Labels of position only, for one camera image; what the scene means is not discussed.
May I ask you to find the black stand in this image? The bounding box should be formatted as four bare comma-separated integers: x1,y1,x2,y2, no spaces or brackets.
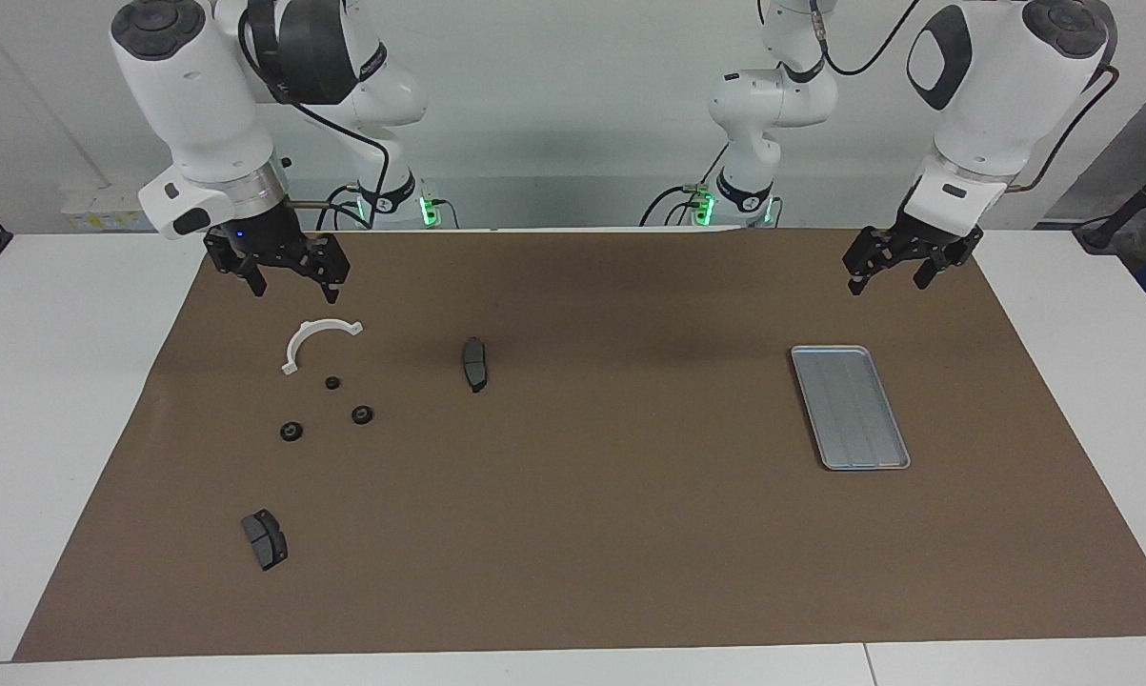
1073,176,1146,253

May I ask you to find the white wall power strip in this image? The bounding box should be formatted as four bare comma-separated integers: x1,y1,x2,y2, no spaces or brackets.
58,186,147,232

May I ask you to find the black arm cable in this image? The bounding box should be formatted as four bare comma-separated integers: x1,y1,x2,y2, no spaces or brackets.
237,0,392,230
809,0,1121,196

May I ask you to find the white curved plastic bracket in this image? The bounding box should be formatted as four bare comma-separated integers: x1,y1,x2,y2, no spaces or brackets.
280,318,365,376

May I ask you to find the brown table mat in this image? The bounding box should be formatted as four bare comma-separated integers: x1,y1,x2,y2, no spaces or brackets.
12,229,1146,663

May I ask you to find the silver metal tray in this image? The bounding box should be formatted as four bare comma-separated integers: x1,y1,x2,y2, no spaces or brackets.
790,345,913,473

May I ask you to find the grey brake pad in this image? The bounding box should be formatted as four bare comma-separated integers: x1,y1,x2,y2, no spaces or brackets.
240,509,290,572
462,336,491,393

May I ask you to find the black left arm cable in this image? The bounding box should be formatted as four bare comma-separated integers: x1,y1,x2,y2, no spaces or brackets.
809,0,1121,196

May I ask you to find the black base cable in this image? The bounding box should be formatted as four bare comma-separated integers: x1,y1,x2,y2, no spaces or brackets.
320,186,369,230
639,143,731,228

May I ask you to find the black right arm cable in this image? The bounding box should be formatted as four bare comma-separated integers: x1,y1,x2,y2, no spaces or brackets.
237,0,392,230

